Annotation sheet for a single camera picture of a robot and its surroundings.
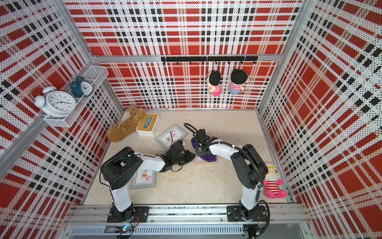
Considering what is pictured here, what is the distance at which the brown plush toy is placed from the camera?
98 centimetres

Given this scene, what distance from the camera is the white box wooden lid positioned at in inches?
41.1

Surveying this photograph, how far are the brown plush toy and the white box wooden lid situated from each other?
0.02 m
